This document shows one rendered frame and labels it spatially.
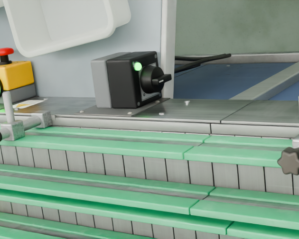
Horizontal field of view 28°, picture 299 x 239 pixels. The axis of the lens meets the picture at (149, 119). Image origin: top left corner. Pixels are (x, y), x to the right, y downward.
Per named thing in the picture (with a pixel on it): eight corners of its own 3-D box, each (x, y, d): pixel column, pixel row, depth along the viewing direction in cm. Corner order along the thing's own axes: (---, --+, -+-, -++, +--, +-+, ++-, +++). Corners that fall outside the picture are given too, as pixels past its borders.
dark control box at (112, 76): (125, 96, 104) (96, 108, 97) (119, 51, 102) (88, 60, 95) (165, 97, 99) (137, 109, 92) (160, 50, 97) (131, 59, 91)
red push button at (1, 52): (-10, 68, 112) (-14, 50, 111) (5, 64, 115) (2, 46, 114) (5, 68, 109) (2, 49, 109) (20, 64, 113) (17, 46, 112)
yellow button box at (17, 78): (13, 95, 119) (-15, 104, 113) (6, 58, 117) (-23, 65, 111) (39, 95, 115) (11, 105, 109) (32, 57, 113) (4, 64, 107)
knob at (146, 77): (156, 90, 97) (174, 90, 95) (141, 96, 93) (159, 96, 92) (153, 63, 96) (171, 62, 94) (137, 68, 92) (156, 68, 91)
